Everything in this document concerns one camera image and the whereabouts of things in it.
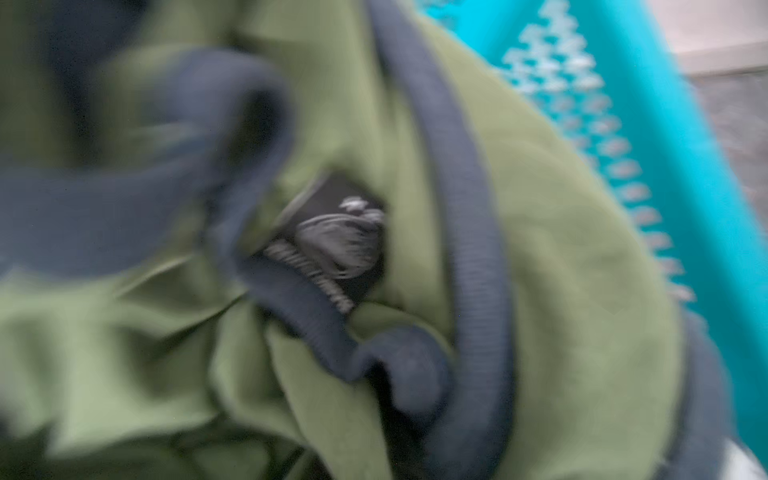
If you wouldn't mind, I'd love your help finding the white navy tank top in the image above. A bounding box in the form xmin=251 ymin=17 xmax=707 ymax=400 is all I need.
xmin=718 ymin=439 xmax=768 ymax=480

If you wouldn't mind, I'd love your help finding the teal plastic basket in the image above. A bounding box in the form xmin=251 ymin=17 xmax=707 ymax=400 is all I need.
xmin=418 ymin=1 xmax=767 ymax=460

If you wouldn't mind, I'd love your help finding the green tank top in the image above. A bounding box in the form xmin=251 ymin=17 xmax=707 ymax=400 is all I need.
xmin=1 ymin=1 xmax=740 ymax=479

